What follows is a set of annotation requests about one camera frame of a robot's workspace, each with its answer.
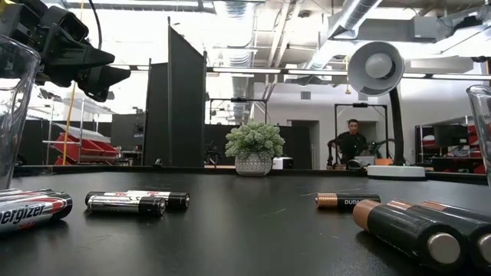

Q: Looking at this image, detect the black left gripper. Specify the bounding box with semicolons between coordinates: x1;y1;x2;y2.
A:
0;0;132;103

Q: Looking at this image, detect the clear plastic bin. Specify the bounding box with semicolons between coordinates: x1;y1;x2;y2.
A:
0;34;41;191

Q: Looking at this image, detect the black copper Duracell battery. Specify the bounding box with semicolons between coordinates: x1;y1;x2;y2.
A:
421;200;491;224
387;198;491;269
352;199;467;273
315;192;382;211

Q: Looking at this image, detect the clear plastic bag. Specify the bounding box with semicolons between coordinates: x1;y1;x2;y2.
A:
465;84;491;188

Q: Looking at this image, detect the metal shelf rack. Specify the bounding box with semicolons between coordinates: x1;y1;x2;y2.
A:
41;97;116;166

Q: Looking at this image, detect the red storage bin stack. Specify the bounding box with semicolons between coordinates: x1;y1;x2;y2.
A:
53;132;120;166

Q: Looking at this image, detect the black divider panel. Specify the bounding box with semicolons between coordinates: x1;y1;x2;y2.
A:
142;15;209;168

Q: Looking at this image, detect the long ceiling light strip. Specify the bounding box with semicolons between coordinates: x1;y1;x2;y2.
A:
401;72;491;81
287;69;348;76
206;67;283;74

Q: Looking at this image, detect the green potted plant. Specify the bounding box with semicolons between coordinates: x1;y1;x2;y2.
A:
224;120;286;178

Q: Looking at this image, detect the white box device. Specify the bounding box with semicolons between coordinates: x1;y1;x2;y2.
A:
271;156;295;171

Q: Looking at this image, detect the person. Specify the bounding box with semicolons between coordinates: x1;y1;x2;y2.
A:
327;118;370;166

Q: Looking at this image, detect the white desk lamp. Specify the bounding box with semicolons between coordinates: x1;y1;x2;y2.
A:
347;41;427;181

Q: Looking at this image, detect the shelving unit with red bins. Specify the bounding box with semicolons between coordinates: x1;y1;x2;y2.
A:
414;117;488;174

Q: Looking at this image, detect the black monitor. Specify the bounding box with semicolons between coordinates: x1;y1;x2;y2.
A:
433;124;470;147

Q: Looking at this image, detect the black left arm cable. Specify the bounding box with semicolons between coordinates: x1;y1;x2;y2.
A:
87;0;104;51

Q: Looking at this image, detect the yellow cable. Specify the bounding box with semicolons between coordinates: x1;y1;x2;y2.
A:
61;0;84;166

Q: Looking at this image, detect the black aluminium table frame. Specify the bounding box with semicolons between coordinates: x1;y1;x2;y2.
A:
13;163;488;186

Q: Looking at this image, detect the ribbed flexible air duct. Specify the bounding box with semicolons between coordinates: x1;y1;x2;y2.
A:
214;0;256;123

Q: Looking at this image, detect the black low partition wall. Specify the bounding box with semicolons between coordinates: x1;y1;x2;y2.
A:
204;123;312;169

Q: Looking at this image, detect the large metal air duct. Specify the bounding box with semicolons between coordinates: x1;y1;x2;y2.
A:
305;0;384;72

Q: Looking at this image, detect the black metal frame rig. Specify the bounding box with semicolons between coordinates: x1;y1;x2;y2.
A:
334;102;389;166

